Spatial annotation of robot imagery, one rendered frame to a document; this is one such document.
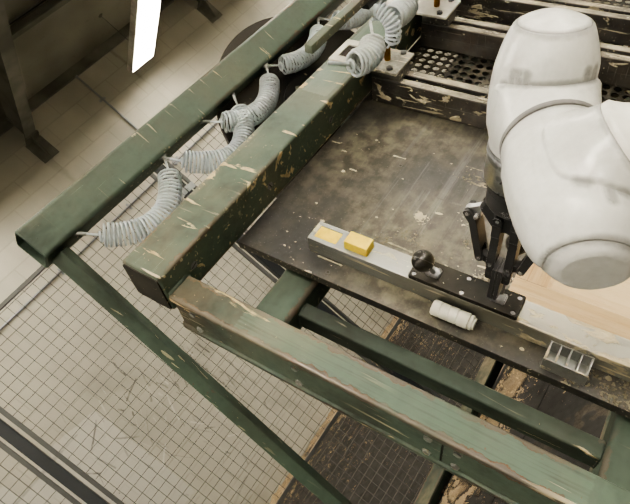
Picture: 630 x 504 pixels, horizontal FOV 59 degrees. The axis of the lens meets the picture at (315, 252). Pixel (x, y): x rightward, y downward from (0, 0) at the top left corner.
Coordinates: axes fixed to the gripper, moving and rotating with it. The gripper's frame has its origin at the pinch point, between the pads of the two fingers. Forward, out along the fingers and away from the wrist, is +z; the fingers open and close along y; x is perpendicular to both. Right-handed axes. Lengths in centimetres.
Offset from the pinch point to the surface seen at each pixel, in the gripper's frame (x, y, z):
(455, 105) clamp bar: 52, -28, 11
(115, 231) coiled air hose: -6, -96, 31
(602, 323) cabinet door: 9.7, 16.3, 13.8
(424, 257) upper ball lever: -1.3, -11.5, -0.1
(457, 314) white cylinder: -0.4, -5.2, 12.9
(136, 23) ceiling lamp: 241, -392, 151
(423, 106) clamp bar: 52, -37, 13
